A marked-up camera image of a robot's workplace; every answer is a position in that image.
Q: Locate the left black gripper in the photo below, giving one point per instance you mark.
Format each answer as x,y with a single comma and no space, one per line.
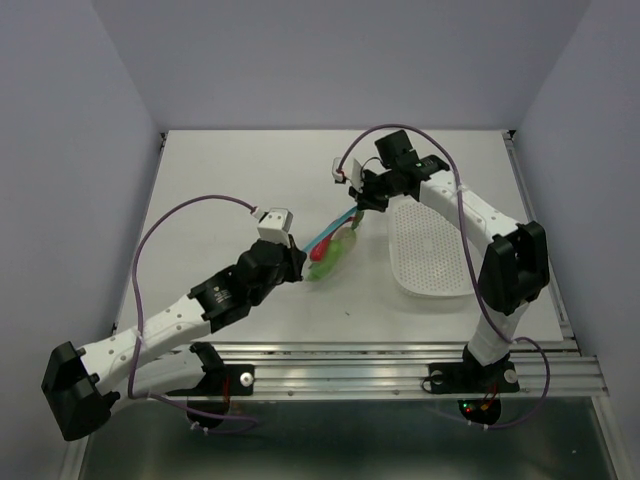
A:
294,259

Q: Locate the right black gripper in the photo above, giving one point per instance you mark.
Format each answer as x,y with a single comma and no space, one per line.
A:
366,196

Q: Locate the red toy chili pepper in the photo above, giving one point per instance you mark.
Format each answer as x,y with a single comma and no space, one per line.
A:
319,251

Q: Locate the clear zip top bag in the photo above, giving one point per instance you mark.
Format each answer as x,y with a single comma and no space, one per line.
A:
328,232

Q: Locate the green toy pepper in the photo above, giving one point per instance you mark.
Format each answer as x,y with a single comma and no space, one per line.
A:
319,270

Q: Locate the white toy radish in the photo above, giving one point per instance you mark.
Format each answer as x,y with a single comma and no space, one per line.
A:
345,236

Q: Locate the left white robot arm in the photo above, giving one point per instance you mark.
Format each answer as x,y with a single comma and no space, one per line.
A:
80,383

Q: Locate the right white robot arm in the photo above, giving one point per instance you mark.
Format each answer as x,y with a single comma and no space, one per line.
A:
515,263

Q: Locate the white perforated plastic basket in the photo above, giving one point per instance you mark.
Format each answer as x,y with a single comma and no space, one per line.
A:
426,255

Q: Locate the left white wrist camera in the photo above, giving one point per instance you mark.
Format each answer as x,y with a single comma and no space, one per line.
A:
274,225

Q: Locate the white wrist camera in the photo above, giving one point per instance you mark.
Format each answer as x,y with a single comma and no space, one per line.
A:
274,225
348,172

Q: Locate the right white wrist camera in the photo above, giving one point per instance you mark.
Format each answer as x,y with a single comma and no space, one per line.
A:
348,172

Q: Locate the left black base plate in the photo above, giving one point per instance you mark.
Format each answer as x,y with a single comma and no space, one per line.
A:
236,381

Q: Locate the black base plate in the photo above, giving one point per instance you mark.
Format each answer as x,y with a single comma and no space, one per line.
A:
236,381
460,378

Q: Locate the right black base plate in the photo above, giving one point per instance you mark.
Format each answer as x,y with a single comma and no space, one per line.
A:
460,378

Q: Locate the aluminium frame rail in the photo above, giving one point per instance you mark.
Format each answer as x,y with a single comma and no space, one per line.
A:
394,371

